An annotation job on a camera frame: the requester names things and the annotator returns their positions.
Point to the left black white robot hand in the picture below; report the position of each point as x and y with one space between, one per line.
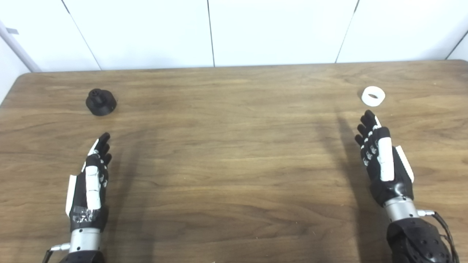
93 182

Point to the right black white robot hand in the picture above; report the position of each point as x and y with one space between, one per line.
385 160

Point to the round black part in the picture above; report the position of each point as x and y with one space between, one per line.
101 102

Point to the grey wall corner post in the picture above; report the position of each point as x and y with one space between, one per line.
20 49

